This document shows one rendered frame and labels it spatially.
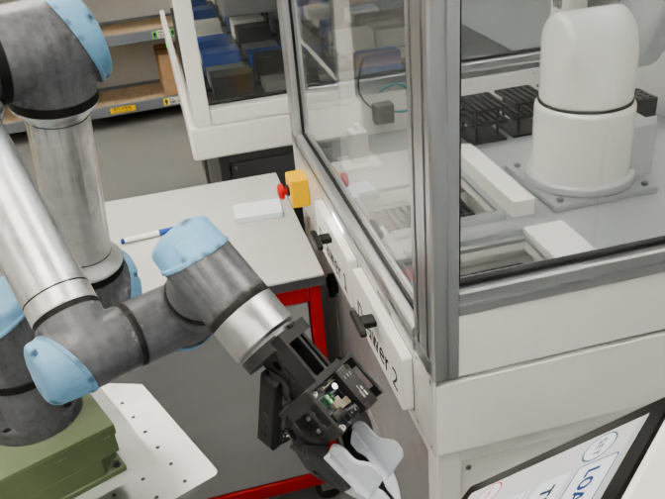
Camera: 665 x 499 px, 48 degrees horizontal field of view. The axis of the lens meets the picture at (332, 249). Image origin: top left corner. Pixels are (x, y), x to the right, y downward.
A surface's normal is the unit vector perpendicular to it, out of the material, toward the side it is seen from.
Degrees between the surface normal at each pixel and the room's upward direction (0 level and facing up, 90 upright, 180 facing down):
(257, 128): 90
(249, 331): 58
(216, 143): 90
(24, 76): 106
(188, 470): 0
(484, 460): 90
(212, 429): 90
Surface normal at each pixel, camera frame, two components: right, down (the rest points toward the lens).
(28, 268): -0.11, -0.16
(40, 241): 0.43, -0.45
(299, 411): -0.62, 0.44
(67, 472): 0.60, 0.35
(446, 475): 0.25, 0.47
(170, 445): -0.08, -0.87
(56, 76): 0.53, 0.62
